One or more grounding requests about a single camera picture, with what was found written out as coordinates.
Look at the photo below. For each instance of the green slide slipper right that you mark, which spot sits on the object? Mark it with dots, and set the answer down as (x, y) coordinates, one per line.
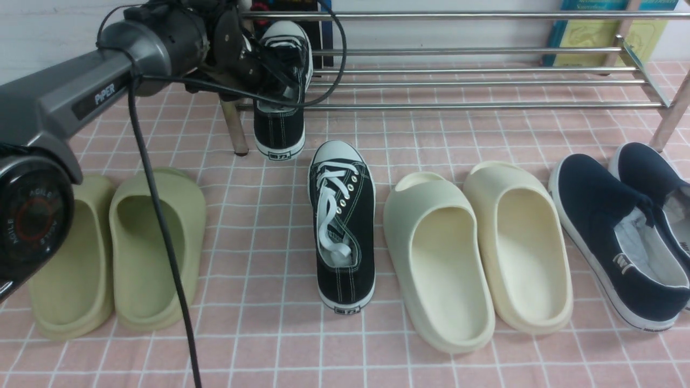
(145, 296)

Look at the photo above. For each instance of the cream slide slipper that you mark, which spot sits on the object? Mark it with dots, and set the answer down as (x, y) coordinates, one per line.
(522, 247)
(432, 236)

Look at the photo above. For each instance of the cream slide slipper right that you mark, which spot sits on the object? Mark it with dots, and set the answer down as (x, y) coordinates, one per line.
(522, 247)

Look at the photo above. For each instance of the teal yellow book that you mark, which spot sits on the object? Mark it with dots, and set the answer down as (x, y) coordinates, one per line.
(643, 36)

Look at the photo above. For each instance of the navy slip-on shoe left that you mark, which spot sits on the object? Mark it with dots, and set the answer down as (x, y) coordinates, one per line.
(616, 231)

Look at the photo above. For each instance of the navy slip-on shoe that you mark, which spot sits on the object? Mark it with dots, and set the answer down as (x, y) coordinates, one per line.
(643, 169)
(616, 231)

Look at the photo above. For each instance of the cream slide slipper left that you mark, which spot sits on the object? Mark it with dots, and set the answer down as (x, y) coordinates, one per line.
(432, 236)

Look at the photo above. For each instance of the navy slip-on shoe right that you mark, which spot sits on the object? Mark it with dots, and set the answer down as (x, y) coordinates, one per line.
(643, 169)

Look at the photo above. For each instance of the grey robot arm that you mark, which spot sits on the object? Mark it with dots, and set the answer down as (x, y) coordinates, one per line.
(156, 43)

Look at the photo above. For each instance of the green slide slipper left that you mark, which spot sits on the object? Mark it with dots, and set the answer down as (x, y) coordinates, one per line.
(73, 294)

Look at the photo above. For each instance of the steel shoe rack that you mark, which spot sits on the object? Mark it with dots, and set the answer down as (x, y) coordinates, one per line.
(632, 73)

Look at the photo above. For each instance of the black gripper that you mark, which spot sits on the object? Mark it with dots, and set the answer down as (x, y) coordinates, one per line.
(230, 64)

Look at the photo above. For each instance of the green slide slipper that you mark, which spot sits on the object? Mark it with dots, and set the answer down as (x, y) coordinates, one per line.
(73, 294)
(145, 296)

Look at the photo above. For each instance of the pink checked tablecloth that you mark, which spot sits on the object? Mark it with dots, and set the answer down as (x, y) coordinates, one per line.
(257, 315)

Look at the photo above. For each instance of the black canvas sneaker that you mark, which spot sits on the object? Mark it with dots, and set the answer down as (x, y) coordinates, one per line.
(342, 194)
(286, 55)

